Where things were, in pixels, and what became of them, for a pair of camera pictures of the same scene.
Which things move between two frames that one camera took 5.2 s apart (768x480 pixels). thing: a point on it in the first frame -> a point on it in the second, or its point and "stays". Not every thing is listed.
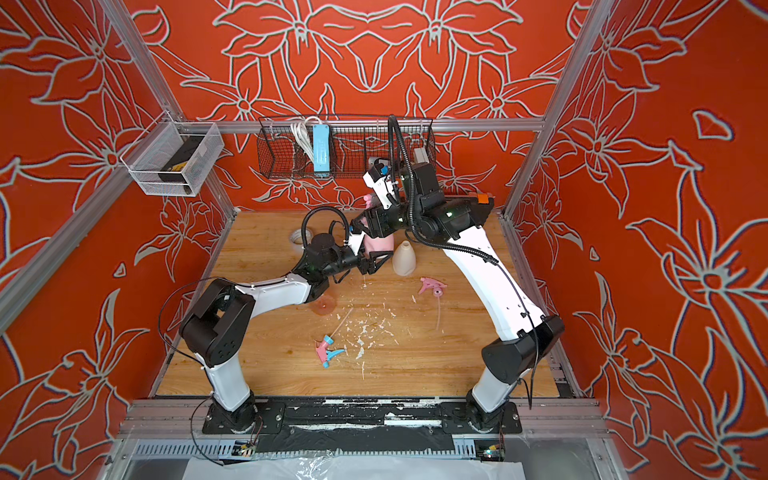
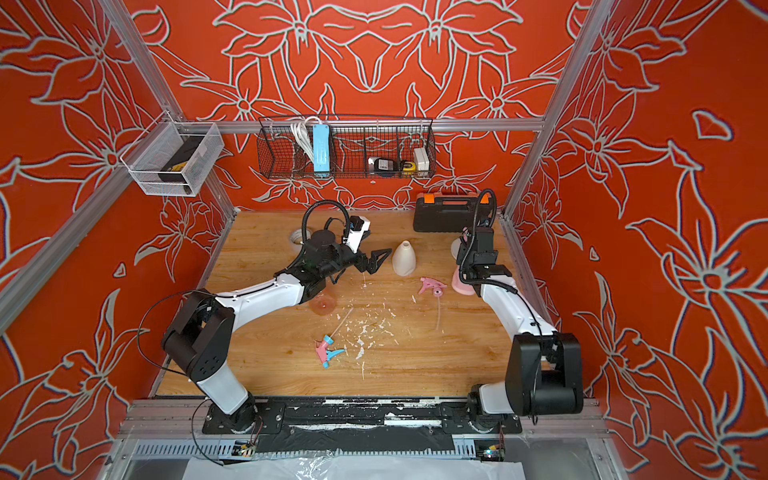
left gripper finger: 371,261 stays
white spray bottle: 404,259 stays
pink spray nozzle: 437,286 stays
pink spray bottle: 385,244 -> 457,283
